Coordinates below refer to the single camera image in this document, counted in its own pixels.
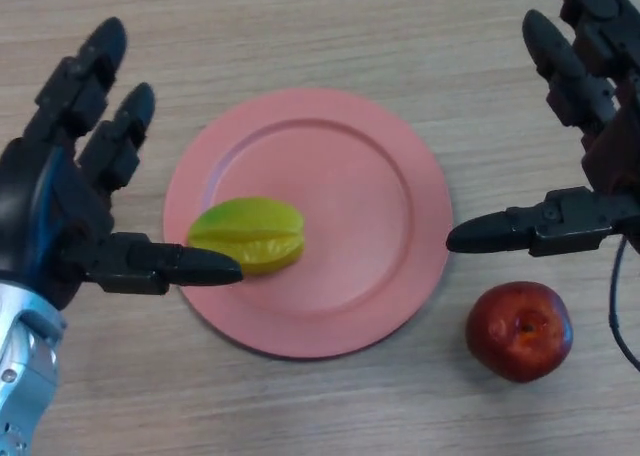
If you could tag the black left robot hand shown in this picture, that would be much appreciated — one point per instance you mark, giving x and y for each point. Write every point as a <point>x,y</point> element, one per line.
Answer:
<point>30,201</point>

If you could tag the red apple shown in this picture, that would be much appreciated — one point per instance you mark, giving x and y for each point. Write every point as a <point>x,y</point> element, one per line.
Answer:
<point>517,331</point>

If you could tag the yellow green starfruit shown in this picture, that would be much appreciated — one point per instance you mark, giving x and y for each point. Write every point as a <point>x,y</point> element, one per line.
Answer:
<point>250,231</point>

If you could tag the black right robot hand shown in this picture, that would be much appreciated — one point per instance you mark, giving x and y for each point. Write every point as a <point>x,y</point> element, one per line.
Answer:
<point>615,141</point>

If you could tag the pink round plate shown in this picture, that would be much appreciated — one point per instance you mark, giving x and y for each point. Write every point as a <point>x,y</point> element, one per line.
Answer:
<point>360,201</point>

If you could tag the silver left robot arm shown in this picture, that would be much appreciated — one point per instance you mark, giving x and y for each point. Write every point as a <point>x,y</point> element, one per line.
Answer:
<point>25,366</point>

